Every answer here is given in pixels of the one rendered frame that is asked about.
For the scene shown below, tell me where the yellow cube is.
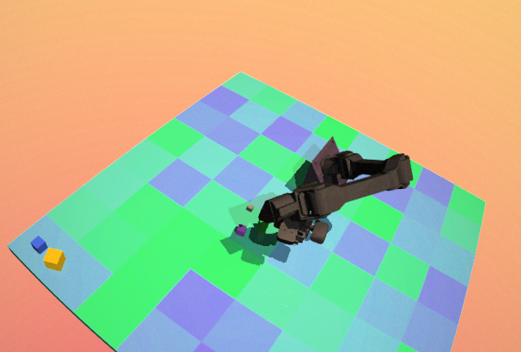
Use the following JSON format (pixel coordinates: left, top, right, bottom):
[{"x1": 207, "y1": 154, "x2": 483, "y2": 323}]
[{"x1": 43, "y1": 248, "x2": 66, "y2": 271}]

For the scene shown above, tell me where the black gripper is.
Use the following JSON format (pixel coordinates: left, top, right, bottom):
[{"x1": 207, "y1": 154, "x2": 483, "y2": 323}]
[{"x1": 258, "y1": 205, "x2": 329, "y2": 244}]

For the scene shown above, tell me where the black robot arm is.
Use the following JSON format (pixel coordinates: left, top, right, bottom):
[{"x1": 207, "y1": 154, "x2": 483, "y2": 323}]
[{"x1": 264, "y1": 150, "x2": 413, "y2": 245}]

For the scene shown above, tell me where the blue cube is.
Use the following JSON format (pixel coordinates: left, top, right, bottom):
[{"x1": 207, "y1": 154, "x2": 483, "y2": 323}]
[{"x1": 30, "y1": 236, "x2": 48, "y2": 254}]

